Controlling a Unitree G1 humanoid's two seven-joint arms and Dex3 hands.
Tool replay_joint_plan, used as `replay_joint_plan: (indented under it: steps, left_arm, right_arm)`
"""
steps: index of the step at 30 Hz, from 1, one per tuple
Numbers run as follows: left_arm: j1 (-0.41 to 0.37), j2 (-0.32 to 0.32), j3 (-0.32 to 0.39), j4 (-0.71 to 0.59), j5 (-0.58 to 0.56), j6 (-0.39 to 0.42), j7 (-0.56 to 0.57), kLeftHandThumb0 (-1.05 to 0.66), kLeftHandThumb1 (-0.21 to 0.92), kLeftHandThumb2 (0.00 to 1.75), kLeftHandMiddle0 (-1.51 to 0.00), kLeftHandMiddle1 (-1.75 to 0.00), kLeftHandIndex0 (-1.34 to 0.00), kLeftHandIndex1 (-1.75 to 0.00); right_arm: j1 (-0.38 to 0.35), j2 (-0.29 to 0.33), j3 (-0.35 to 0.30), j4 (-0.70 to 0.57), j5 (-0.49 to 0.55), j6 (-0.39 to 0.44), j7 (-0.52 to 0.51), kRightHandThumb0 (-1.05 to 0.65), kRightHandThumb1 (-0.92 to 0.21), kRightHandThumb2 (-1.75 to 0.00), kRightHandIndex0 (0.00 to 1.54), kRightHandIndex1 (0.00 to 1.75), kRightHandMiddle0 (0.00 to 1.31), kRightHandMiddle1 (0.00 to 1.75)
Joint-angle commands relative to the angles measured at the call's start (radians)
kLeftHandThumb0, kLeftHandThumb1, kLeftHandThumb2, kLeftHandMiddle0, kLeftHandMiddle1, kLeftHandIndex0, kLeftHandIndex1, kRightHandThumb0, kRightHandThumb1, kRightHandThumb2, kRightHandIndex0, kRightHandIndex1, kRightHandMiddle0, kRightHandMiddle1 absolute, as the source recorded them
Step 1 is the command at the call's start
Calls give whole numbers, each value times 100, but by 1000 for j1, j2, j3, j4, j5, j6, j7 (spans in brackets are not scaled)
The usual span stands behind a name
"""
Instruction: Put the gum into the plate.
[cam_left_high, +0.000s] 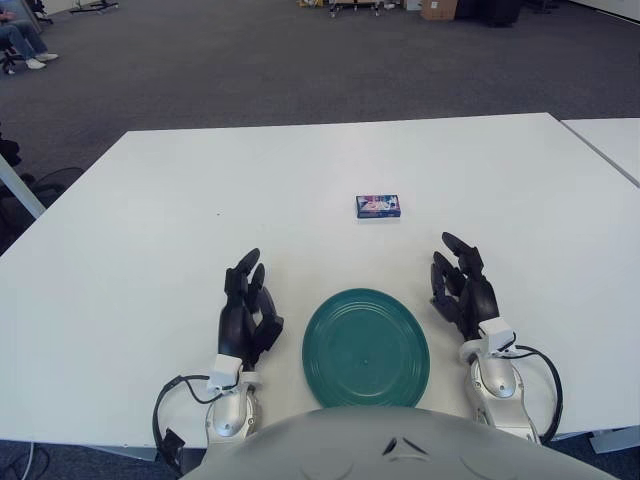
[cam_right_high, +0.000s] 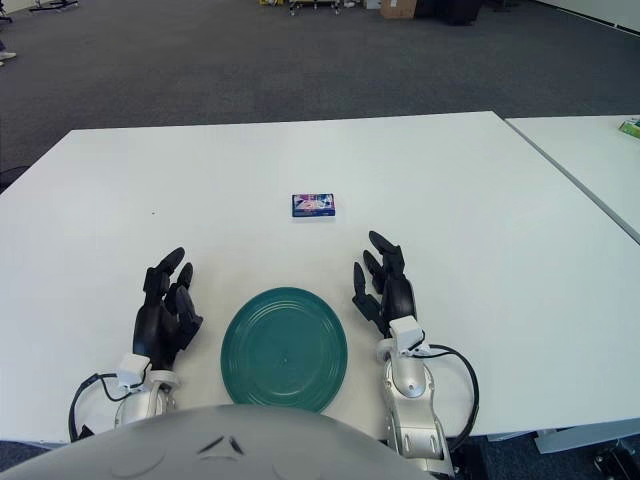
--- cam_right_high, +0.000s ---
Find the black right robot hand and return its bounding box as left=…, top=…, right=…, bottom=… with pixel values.
left=351, top=230, right=419, bottom=337

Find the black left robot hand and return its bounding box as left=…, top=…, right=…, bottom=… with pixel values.
left=132, top=246, right=205, bottom=374

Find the blue purple gum pack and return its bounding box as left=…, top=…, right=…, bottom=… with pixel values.
left=291, top=192, right=337, bottom=219

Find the green ridged plate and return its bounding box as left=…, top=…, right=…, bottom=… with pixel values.
left=220, top=286, right=349, bottom=415

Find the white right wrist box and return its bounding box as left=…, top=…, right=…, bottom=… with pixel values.
left=388, top=315, right=430, bottom=357

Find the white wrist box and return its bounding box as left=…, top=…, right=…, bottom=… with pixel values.
left=388, top=315, right=430, bottom=357
left=117, top=353, right=152, bottom=389

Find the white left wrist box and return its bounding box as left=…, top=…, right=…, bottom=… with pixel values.
left=117, top=353, right=152, bottom=389

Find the grey robot torso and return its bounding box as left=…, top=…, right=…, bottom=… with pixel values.
left=0, top=403, right=431, bottom=480

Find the black wheeled base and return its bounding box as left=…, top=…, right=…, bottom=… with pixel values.
left=592, top=439, right=640, bottom=480

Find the brown cardboard box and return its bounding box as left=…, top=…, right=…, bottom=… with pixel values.
left=380, top=0, right=417, bottom=20

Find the black cabinet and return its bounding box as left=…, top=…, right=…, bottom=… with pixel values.
left=415, top=0, right=484, bottom=27

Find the wheeled metal cart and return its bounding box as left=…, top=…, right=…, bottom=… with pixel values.
left=287, top=0, right=346, bottom=17

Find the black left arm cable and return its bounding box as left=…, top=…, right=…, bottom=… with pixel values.
left=68, top=370, right=151, bottom=444

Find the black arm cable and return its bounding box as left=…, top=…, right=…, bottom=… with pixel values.
left=68, top=370, right=151, bottom=444
left=407, top=342, right=480, bottom=451

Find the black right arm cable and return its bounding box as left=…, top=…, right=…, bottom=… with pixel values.
left=407, top=342, right=480, bottom=451

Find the grey table frame beam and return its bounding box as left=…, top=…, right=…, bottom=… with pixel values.
left=537, top=424, right=640, bottom=455

